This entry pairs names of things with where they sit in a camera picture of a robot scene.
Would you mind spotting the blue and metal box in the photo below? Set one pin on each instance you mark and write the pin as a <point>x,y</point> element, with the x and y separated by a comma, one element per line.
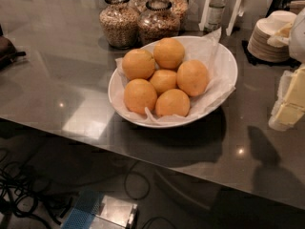
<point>94,210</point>

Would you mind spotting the white stand frame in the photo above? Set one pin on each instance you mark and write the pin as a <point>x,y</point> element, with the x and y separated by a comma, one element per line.
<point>237,11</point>

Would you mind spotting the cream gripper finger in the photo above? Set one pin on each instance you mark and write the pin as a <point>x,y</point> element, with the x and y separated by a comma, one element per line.
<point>290,105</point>
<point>281,37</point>

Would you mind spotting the stack of white plates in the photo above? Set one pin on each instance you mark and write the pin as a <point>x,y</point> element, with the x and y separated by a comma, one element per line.
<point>263,43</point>

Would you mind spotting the white paper liner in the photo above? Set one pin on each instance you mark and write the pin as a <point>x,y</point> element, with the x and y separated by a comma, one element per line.
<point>216,80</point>

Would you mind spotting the dark brown object at left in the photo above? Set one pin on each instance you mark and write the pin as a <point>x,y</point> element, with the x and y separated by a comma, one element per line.
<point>8,52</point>

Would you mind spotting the black mat under plates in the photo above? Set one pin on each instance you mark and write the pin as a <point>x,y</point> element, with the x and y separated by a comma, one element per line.
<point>254,61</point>

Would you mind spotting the right glass grain jar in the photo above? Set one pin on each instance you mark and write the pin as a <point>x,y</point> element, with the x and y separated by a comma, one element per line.
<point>157,21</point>

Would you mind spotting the orange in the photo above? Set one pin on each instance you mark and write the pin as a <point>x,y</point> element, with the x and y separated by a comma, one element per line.
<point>138,63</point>
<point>193,77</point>
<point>168,53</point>
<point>140,94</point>
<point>172,102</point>
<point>163,80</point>

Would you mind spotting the white ceramic bowl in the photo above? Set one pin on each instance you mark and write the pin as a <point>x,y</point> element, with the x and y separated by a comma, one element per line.
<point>227,67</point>

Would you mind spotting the glass grain jar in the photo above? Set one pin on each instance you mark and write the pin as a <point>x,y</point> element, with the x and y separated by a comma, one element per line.
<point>119,23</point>
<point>179,9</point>
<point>157,21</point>

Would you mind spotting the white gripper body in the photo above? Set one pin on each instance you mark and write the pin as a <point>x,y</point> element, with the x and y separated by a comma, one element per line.
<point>298,37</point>

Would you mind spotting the rear glass grain jar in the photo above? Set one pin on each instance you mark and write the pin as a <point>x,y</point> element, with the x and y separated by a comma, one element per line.
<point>179,9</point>

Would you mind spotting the clear glass bottle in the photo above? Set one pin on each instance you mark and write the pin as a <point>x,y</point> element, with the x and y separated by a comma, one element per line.
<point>214,16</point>

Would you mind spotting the left glass grain jar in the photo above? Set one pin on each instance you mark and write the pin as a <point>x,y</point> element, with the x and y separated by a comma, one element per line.
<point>119,23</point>

